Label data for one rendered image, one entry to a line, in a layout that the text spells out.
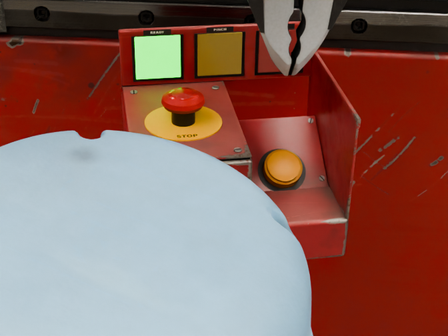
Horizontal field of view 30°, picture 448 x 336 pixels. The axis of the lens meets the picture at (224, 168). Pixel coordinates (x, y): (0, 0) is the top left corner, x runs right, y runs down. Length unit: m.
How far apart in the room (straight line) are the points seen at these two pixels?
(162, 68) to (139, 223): 0.60
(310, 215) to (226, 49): 0.19
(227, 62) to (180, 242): 0.61
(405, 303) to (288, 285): 0.94
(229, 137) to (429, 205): 0.40
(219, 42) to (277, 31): 0.12
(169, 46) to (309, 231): 0.23
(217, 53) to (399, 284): 0.47
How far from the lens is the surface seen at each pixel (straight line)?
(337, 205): 0.80
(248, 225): 0.25
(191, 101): 0.75
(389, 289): 1.16
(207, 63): 0.85
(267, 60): 0.86
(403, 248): 1.12
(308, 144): 0.85
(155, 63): 0.84
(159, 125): 0.77
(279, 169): 0.82
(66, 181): 0.26
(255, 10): 0.72
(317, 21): 0.74
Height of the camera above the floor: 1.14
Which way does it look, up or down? 31 degrees down
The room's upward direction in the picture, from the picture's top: 1 degrees clockwise
